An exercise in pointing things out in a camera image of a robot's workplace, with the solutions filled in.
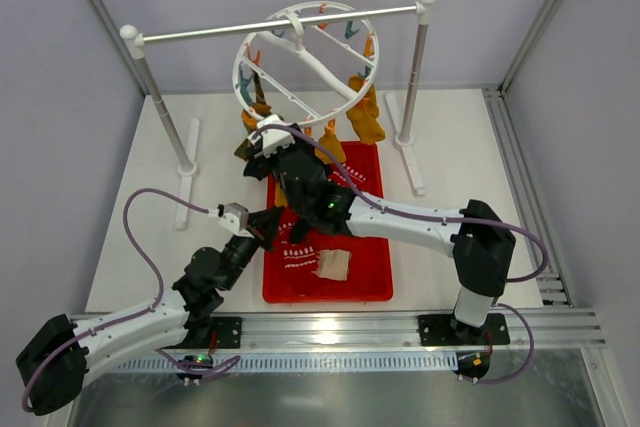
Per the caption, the yellow sock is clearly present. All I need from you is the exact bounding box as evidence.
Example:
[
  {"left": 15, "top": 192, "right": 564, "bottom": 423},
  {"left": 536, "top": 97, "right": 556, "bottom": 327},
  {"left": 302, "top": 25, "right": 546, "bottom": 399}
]
[{"left": 346, "top": 75, "right": 386, "bottom": 145}]

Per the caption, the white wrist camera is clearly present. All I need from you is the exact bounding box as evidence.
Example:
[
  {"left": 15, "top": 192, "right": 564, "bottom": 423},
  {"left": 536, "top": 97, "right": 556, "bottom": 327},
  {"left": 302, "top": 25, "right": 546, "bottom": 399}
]
[
  {"left": 248, "top": 123, "right": 296, "bottom": 157},
  {"left": 218, "top": 203, "right": 249, "bottom": 236}
]

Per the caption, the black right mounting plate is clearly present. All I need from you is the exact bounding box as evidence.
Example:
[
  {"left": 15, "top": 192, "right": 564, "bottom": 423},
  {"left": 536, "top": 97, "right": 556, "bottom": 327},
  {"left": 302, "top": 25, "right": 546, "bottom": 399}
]
[{"left": 417, "top": 313, "right": 510, "bottom": 347}]

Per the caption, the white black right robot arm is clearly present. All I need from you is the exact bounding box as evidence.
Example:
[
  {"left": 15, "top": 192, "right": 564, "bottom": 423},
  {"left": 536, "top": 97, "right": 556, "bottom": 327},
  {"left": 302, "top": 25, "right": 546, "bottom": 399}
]
[{"left": 243, "top": 143, "right": 516, "bottom": 345}]

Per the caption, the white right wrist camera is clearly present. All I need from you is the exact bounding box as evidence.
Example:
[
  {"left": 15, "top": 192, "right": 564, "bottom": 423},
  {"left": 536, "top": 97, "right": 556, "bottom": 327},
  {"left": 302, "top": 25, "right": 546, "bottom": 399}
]
[{"left": 248, "top": 123, "right": 296, "bottom": 157}]

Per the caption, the red plastic bin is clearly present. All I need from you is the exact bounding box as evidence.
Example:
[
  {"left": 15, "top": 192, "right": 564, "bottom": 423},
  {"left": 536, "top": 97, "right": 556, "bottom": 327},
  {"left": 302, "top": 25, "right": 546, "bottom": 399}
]
[{"left": 262, "top": 141, "right": 395, "bottom": 305}]

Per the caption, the white slotted cable duct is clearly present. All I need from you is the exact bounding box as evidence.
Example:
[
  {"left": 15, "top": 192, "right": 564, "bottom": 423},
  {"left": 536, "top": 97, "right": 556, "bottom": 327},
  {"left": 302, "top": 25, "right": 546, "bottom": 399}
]
[{"left": 101, "top": 350, "right": 459, "bottom": 375}]

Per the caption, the white round clip hanger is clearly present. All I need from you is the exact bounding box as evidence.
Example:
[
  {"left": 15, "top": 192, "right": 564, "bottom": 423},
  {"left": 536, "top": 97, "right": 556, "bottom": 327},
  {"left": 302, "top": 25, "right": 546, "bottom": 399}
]
[{"left": 232, "top": 1, "right": 380, "bottom": 127}]

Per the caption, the red white patterned sock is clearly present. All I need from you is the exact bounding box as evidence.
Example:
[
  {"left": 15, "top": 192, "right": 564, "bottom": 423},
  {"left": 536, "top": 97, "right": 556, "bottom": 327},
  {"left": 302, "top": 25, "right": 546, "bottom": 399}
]
[{"left": 276, "top": 163, "right": 367, "bottom": 269}]

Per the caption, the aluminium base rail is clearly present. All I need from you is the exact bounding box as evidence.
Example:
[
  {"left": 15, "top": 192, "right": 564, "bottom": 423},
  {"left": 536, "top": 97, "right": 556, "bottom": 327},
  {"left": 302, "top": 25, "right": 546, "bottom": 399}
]
[{"left": 161, "top": 308, "right": 606, "bottom": 352}]

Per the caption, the olive orange hanging sock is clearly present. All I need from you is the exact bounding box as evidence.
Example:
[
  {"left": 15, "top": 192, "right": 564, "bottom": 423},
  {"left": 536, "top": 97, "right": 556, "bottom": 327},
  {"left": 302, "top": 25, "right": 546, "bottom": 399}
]
[{"left": 239, "top": 70, "right": 272, "bottom": 134}]

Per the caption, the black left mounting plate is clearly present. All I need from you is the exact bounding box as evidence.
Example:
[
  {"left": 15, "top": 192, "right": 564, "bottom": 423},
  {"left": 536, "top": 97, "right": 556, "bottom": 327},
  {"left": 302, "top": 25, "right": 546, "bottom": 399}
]
[{"left": 183, "top": 316, "right": 243, "bottom": 349}]

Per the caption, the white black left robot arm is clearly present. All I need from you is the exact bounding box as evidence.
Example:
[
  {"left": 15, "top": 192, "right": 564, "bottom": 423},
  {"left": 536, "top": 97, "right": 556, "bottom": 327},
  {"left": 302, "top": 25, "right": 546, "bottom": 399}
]
[{"left": 16, "top": 207, "right": 284, "bottom": 416}]

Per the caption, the black sock in bin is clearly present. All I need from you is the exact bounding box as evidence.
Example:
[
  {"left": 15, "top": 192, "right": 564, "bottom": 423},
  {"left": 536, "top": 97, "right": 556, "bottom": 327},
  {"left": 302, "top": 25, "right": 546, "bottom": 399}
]
[{"left": 289, "top": 218, "right": 319, "bottom": 244}]

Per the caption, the aluminium frame rail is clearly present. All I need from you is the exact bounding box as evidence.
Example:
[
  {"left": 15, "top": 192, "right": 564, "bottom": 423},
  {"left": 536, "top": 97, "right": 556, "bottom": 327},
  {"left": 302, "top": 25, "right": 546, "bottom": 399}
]
[{"left": 483, "top": 0, "right": 579, "bottom": 309}]

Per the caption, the white metal drying rack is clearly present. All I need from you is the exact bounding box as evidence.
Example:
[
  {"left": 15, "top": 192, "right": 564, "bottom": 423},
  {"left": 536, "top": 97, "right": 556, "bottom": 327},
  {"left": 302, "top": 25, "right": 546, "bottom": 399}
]
[{"left": 119, "top": 0, "right": 438, "bottom": 231}]

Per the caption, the black mounting plate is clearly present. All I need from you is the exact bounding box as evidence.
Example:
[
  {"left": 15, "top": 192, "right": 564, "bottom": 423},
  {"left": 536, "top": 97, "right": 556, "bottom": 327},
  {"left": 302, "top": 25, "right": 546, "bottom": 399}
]
[
  {"left": 183, "top": 316, "right": 243, "bottom": 349},
  {"left": 417, "top": 313, "right": 510, "bottom": 347}
]

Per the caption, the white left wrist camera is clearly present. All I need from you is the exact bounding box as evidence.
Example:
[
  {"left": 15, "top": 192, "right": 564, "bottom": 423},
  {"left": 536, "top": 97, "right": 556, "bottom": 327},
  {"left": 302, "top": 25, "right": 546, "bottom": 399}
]
[{"left": 218, "top": 203, "right": 249, "bottom": 236}]

